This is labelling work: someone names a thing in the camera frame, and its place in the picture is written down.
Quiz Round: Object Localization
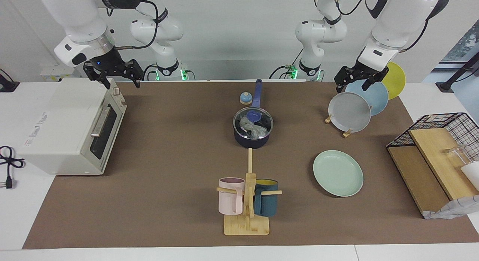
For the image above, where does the pink mug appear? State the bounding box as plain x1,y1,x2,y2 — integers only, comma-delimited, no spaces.
219,177,246,216

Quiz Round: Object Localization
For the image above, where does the wooden plate rack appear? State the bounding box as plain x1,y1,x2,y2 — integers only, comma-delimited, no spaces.
324,113,354,138

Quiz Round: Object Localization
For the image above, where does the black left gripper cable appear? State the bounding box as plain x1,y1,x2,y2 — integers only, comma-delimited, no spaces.
399,18,430,54

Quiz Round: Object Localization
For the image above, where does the black wire basket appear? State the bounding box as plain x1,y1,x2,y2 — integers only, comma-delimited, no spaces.
386,112,479,164

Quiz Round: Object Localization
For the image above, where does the wooden mug tree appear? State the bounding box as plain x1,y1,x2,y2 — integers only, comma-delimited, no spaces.
216,148,282,236

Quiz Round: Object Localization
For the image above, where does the white power strip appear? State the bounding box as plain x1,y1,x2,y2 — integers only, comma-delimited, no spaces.
40,64,81,82

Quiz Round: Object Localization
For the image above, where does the black table clamp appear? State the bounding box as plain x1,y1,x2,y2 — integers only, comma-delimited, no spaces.
0,68,20,93

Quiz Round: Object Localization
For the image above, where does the white cup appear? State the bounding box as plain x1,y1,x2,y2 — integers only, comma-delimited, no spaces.
460,162,479,190

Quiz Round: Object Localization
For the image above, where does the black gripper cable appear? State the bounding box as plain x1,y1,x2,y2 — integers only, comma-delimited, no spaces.
399,18,430,54
107,0,161,50

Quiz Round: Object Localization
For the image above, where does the light blue plate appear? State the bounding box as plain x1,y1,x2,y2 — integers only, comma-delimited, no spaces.
345,79,389,116

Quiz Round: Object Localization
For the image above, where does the dark pot with blue handle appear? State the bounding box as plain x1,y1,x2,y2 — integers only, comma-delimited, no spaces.
233,79,274,149

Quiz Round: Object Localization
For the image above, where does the light green plate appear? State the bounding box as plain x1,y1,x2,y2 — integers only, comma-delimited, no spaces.
313,150,364,197

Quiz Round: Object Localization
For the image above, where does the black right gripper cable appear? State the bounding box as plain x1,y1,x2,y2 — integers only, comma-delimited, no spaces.
107,0,161,50

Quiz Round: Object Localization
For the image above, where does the brown table mat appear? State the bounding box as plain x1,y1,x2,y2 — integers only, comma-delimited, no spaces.
22,81,479,249

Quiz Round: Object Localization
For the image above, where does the glass lid with blue knob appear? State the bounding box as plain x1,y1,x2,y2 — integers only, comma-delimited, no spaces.
233,107,274,139

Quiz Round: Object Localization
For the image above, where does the yellow plate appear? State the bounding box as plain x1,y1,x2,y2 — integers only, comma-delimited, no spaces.
382,61,406,100

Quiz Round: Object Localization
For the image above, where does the grey patterned plastic bag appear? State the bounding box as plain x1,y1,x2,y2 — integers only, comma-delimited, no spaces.
423,195,479,219

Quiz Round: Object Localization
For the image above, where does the black power cable with plug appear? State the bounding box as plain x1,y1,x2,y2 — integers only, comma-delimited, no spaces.
0,146,26,189

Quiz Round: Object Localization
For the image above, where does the teal mug with yellow inside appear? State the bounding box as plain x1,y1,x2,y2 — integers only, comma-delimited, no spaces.
253,179,279,217

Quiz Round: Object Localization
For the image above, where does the dark wooden board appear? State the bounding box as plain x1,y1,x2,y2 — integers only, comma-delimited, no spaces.
387,146,451,216

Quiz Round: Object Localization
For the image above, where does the grey plate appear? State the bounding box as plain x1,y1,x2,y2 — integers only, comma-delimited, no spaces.
328,92,372,133

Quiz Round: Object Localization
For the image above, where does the clear glass cup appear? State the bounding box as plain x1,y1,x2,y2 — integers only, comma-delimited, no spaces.
443,145,472,166

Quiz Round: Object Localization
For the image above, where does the black stand with pole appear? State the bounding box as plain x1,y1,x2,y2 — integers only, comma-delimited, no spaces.
436,51,479,93

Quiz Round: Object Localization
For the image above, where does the white toaster oven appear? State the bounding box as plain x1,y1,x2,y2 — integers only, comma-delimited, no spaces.
19,78,128,176

